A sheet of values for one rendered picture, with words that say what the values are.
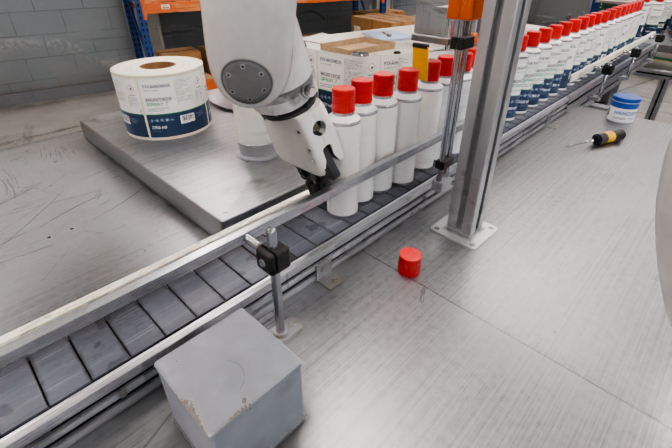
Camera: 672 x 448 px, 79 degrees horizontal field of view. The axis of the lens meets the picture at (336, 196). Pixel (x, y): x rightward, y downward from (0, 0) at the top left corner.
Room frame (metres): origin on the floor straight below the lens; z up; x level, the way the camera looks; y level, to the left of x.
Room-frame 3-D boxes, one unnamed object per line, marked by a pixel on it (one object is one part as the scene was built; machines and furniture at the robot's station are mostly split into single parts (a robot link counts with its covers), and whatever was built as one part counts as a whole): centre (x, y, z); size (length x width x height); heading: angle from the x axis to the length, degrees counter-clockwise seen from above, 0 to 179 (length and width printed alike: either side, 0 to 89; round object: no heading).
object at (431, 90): (0.74, -0.17, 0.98); 0.05 x 0.05 x 0.20
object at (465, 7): (0.67, -0.17, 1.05); 0.10 x 0.04 x 0.33; 46
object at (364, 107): (0.62, -0.04, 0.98); 0.05 x 0.05 x 0.20
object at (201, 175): (1.06, 0.14, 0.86); 0.80 x 0.67 x 0.05; 136
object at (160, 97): (0.97, 0.41, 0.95); 0.20 x 0.20 x 0.14
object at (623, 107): (1.15, -0.83, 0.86); 0.07 x 0.07 x 0.07
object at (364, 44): (2.34, -0.12, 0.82); 0.34 x 0.24 x 0.03; 130
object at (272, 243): (0.37, 0.09, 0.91); 0.07 x 0.03 x 0.16; 46
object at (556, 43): (1.17, -0.59, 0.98); 0.05 x 0.05 x 0.20
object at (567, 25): (1.22, -0.64, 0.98); 0.05 x 0.05 x 0.20
